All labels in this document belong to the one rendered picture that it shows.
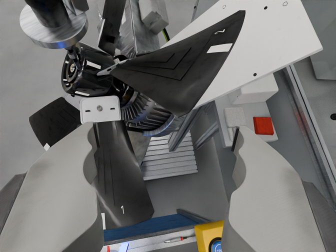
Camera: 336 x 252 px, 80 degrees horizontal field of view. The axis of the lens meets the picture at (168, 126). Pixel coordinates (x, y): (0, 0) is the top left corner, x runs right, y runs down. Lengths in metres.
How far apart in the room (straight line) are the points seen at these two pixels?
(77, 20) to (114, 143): 0.27
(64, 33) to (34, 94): 1.80
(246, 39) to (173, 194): 1.32
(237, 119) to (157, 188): 0.96
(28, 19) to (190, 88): 0.20
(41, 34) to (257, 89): 0.77
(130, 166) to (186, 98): 0.25
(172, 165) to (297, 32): 1.27
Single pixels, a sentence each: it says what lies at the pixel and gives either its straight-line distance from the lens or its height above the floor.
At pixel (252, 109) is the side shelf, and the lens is 0.98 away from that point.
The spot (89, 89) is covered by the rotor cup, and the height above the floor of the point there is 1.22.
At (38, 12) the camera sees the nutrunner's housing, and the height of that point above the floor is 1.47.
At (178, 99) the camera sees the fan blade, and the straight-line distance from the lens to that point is 0.25.
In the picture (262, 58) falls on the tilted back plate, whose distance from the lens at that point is 0.52.
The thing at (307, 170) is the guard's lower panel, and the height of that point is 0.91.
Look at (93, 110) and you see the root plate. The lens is 0.50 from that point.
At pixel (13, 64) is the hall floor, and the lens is 2.29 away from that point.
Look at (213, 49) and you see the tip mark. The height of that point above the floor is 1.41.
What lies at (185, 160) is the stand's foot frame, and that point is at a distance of 1.61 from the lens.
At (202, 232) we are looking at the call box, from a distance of 0.59.
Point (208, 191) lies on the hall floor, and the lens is 1.71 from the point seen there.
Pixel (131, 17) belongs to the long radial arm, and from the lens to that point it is 0.72.
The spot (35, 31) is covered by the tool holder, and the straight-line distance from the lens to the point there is 0.28.
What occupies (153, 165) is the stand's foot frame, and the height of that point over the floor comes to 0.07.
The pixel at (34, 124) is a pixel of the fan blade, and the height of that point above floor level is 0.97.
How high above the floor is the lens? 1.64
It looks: 70 degrees down
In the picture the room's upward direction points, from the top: 19 degrees clockwise
